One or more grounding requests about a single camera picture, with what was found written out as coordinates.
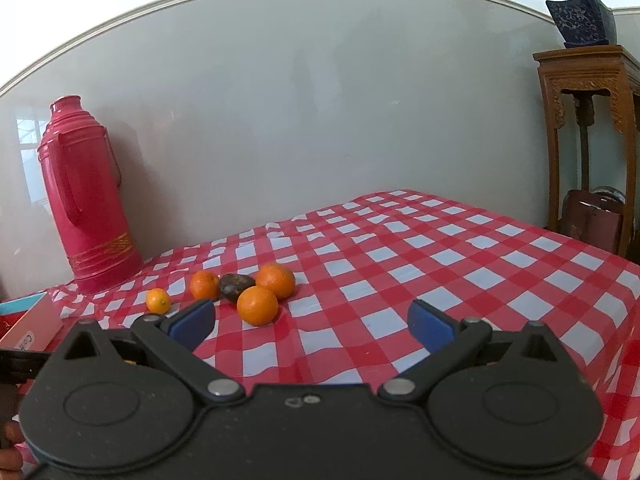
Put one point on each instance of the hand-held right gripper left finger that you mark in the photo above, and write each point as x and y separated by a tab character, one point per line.
192	324

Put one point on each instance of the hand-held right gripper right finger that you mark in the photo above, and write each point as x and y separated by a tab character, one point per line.
427	327

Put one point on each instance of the medium orange mandarin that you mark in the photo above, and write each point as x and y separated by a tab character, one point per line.
204	285

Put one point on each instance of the small orange kumquat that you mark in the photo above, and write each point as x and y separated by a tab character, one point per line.
158	301

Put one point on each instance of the red and white cardboard box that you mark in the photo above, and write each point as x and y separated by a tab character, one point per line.
31	322

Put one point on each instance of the dark brown wrinkled fruit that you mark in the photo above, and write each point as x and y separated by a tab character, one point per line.
232	287

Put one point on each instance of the large orange mandarin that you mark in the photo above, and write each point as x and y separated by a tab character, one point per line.
257	306
277	279

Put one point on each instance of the person's left hand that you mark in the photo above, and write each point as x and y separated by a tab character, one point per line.
10	460

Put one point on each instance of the red white checkered tablecloth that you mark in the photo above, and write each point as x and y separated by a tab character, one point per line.
400	270

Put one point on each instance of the red thermos flask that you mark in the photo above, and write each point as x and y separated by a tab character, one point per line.
90	200

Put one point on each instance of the dark red bag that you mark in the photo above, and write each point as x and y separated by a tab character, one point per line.
590	220

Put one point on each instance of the curved metal bar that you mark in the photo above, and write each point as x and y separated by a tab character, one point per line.
611	190

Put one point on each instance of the carved wooden plant stand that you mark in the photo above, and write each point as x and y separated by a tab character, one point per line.
580	67

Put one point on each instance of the blue ceramic flowerpot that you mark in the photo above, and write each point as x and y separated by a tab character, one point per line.
582	20

